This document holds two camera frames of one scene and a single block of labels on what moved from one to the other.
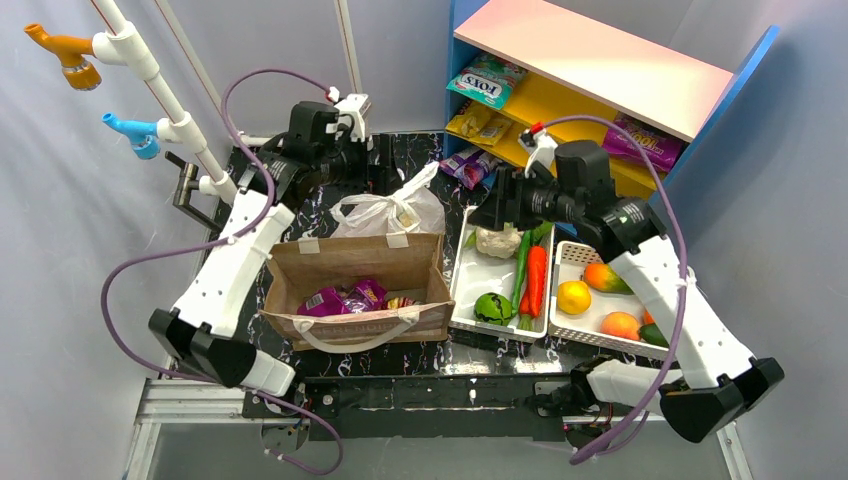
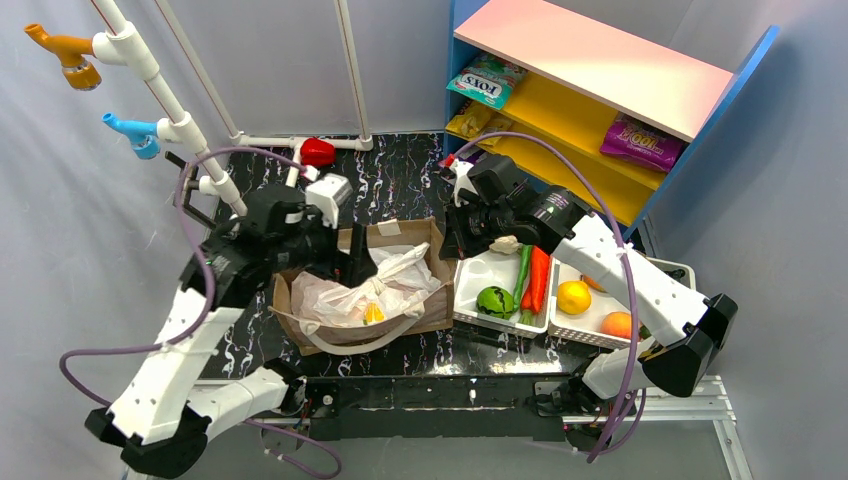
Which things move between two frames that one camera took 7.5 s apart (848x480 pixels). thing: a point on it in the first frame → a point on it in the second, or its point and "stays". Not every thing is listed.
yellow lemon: x=573 y=297 stays
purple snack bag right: x=662 y=149 stays
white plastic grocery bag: x=416 y=207 → x=397 y=292
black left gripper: x=370 y=163 → x=357 y=252
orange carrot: x=531 y=299 stays
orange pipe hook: x=70 y=51 stays
